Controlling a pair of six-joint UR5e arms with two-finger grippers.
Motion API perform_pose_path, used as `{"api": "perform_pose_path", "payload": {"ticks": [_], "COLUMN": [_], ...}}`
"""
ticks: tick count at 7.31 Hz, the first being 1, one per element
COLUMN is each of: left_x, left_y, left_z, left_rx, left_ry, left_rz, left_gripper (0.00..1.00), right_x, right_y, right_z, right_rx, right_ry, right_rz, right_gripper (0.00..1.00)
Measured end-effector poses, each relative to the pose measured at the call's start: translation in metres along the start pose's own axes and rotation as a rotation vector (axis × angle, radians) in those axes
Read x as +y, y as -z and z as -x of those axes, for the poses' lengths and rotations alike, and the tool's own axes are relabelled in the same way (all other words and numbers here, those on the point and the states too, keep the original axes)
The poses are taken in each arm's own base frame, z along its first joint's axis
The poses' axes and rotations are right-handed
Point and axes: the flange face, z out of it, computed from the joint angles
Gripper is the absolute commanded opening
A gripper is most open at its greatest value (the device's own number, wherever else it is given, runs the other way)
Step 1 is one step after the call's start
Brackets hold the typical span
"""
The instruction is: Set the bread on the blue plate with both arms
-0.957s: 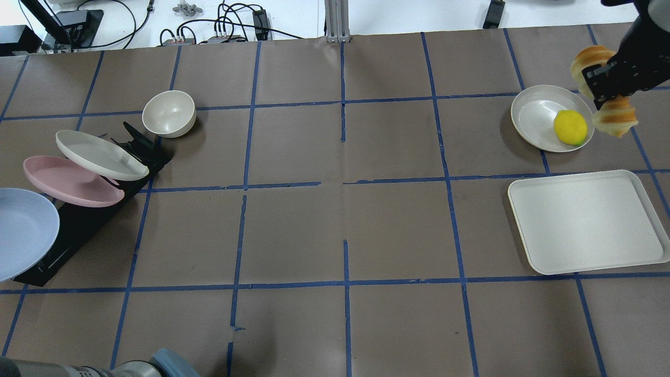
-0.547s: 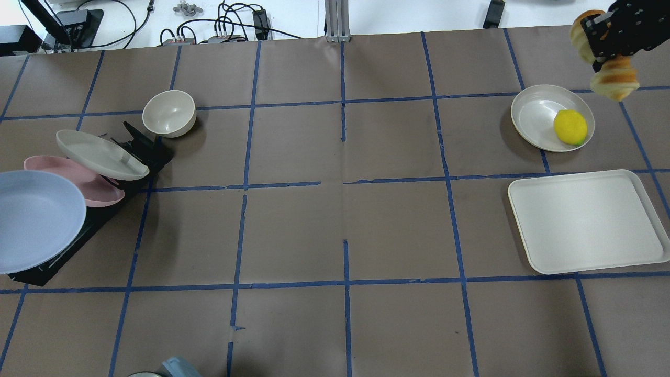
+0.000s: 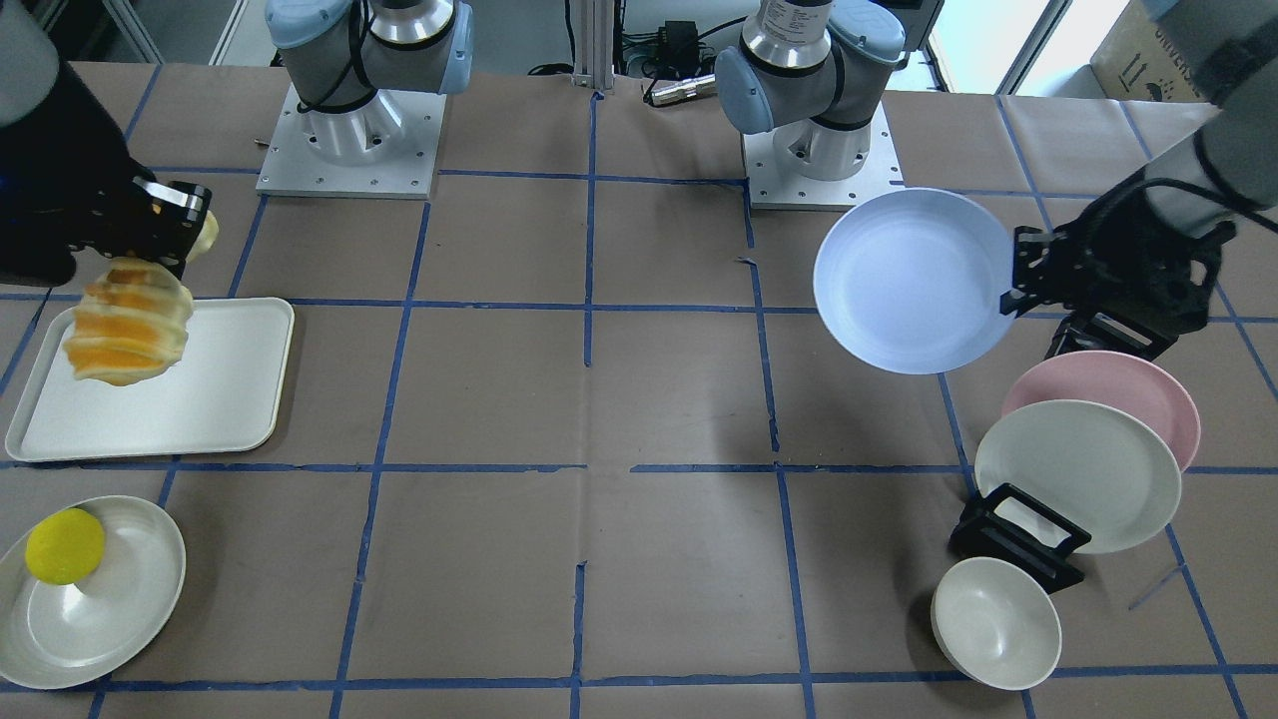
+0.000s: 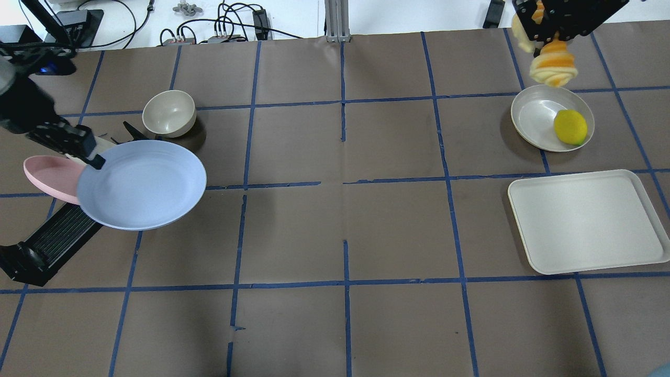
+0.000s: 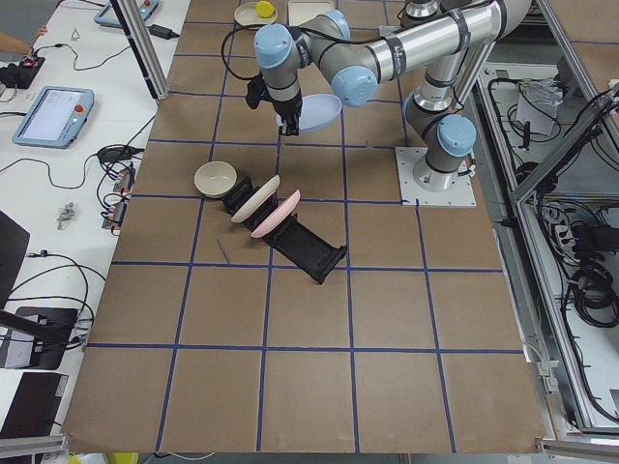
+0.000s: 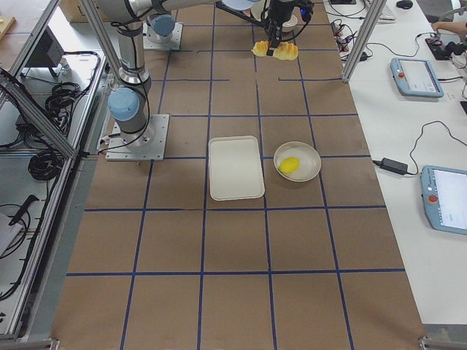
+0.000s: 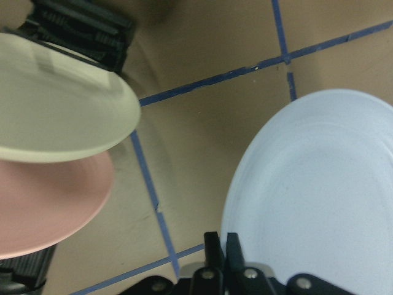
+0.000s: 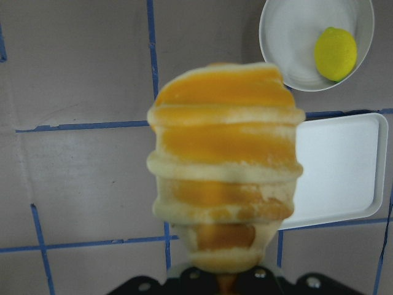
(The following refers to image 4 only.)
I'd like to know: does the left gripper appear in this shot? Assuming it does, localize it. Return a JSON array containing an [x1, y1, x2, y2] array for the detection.
[[26, 118, 106, 170]]

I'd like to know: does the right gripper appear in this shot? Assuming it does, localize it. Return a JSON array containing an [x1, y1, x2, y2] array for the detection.
[[513, 1, 629, 43]]

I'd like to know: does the bread roll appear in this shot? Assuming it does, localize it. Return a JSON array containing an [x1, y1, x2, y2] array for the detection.
[[511, 15, 578, 87]]

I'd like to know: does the blue plate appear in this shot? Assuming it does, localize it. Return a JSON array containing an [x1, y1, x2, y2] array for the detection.
[[76, 140, 207, 231]]

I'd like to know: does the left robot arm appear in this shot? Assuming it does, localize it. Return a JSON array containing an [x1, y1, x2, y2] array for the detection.
[[1, 58, 106, 170]]

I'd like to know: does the cream plate in rack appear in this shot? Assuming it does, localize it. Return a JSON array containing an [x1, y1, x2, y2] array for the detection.
[[94, 137, 116, 154]]

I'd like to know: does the pink plate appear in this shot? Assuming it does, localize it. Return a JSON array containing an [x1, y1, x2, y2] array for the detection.
[[23, 156, 85, 205]]

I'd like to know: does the cream plate with lemon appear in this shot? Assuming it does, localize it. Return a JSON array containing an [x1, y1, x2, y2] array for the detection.
[[510, 84, 595, 152]]

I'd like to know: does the black power adapter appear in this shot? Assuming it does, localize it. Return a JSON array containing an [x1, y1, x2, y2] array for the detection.
[[483, 0, 506, 29]]

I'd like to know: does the black dish rack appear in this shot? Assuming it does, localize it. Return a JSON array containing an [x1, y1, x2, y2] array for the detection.
[[0, 121, 152, 287]]

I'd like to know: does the cream bowl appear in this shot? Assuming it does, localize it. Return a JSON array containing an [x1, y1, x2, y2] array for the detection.
[[142, 90, 196, 138]]

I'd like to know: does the yellow lemon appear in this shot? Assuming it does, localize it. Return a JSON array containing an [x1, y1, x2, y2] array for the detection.
[[553, 109, 588, 146]]

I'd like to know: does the black monitor stand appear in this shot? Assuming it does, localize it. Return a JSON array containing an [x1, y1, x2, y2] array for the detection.
[[21, 0, 105, 53]]

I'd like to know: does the white tray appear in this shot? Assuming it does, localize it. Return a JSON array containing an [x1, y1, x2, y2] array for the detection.
[[507, 169, 668, 275]]

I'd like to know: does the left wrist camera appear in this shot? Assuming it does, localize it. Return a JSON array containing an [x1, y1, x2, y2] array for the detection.
[[1, 41, 77, 76]]

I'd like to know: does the aluminium frame post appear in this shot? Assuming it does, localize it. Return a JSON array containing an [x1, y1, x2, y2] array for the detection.
[[325, 0, 351, 43]]

